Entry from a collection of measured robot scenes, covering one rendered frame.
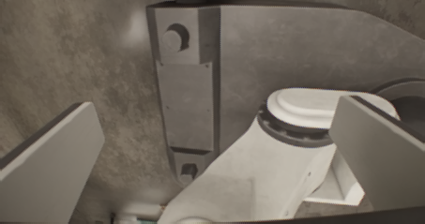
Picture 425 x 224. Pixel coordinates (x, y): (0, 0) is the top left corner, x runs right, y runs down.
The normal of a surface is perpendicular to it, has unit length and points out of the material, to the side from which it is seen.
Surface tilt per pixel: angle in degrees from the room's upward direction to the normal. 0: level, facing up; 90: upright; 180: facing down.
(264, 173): 90
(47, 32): 0
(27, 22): 0
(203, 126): 0
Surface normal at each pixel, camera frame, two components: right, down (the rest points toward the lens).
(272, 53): -0.17, 0.50
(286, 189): -0.01, -0.86
